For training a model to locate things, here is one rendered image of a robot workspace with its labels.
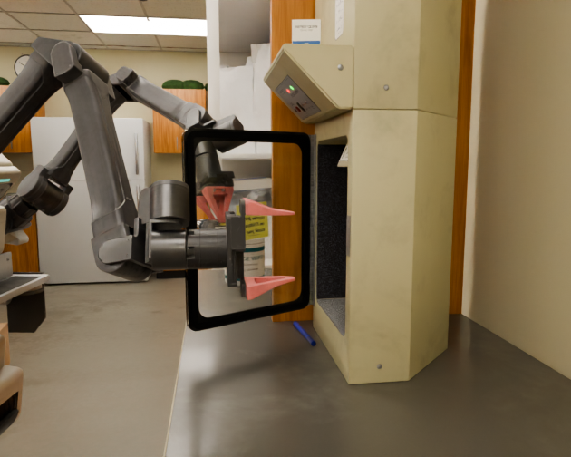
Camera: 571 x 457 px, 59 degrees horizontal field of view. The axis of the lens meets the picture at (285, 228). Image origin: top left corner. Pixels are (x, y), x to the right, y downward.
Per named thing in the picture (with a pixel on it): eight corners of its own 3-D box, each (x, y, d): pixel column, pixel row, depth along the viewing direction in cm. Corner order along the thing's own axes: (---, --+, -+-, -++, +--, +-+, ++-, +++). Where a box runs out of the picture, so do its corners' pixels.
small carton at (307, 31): (320, 61, 93) (320, 26, 93) (320, 54, 88) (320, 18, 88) (293, 61, 94) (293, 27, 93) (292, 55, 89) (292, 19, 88)
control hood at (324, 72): (314, 123, 114) (314, 78, 113) (353, 109, 82) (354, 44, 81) (263, 123, 112) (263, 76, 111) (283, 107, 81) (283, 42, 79)
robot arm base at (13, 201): (9, 203, 143) (-18, 208, 131) (30, 186, 142) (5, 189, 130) (28, 228, 144) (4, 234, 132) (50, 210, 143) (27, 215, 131)
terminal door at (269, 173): (309, 307, 118) (310, 132, 113) (188, 333, 100) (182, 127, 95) (306, 306, 118) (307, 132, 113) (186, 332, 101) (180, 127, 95)
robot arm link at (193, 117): (208, 136, 121) (186, 111, 115) (249, 116, 117) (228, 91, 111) (208, 172, 114) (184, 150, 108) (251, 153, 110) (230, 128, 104)
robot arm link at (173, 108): (137, 104, 147) (111, 77, 139) (150, 90, 147) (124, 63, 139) (214, 152, 118) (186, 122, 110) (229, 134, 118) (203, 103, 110)
